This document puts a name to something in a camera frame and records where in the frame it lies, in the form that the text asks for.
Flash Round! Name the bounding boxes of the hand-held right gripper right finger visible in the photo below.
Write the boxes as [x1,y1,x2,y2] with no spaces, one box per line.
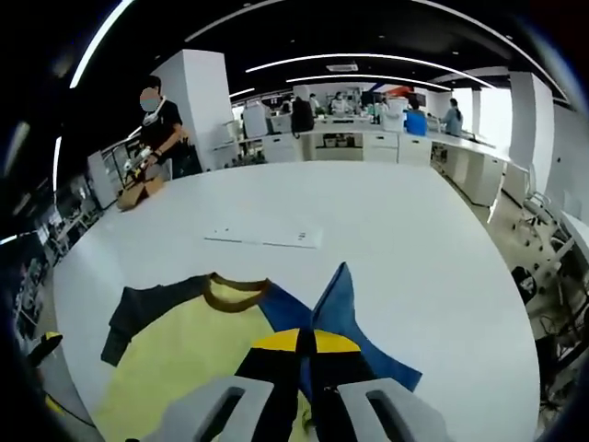
[306,329,450,442]

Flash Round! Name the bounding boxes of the yellow blue black garment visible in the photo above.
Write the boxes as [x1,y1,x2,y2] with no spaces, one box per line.
[99,261,423,442]

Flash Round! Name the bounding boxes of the white box appliance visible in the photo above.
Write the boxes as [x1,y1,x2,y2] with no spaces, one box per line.
[242,104,269,139]

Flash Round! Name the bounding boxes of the white office chairs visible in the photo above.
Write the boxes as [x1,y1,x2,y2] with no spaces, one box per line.
[519,191,581,296]

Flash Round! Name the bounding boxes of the brown cardboard box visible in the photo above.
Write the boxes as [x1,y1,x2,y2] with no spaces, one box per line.
[114,174,166,213]

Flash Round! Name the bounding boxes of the straight ceiling light strip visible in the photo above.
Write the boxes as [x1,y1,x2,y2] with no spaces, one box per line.
[68,0,135,89]
[52,135,64,191]

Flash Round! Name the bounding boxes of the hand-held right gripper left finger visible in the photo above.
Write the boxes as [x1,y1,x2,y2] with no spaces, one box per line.
[146,328,307,442]

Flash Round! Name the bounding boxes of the white square column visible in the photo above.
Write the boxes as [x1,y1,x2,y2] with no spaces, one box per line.
[508,71,556,197]
[151,48,236,174]

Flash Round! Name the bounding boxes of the white template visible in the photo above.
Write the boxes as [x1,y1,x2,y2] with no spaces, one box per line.
[203,219,324,250]

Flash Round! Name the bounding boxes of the long white counter cabinets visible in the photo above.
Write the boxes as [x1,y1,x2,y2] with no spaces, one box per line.
[211,117,530,208]

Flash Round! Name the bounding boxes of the curved ceiling light strip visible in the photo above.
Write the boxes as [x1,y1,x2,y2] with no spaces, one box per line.
[288,72,451,92]
[245,52,497,89]

